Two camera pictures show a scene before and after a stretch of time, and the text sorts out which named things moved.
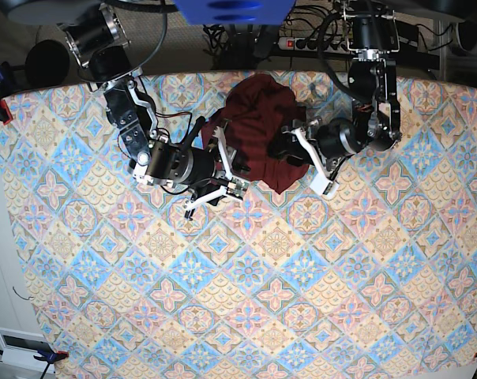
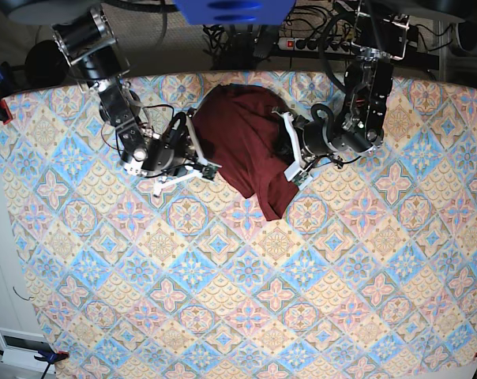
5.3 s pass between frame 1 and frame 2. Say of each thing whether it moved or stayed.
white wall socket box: stayed
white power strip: stayed
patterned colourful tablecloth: stayed
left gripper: moved
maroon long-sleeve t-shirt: moved
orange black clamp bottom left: stayed
